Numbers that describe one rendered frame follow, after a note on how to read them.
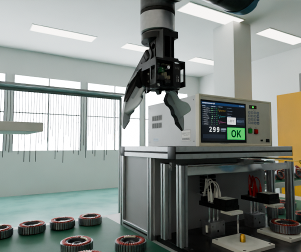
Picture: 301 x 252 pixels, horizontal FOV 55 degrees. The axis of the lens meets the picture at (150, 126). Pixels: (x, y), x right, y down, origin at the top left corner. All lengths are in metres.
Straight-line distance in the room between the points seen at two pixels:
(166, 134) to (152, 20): 0.76
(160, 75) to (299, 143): 4.54
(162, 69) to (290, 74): 6.94
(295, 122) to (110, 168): 4.68
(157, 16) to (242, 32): 5.08
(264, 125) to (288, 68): 6.16
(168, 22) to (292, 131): 4.57
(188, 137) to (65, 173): 6.36
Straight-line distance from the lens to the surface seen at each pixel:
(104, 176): 7.74
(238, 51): 5.48
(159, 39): 0.61
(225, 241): 1.14
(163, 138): 1.33
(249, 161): 1.36
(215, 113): 1.19
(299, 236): 1.28
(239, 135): 1.29
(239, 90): 5.32
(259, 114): 1.39
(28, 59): 7.47
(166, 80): 0.58
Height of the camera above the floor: 1.12
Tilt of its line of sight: 4 degrees up
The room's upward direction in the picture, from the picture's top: straight up
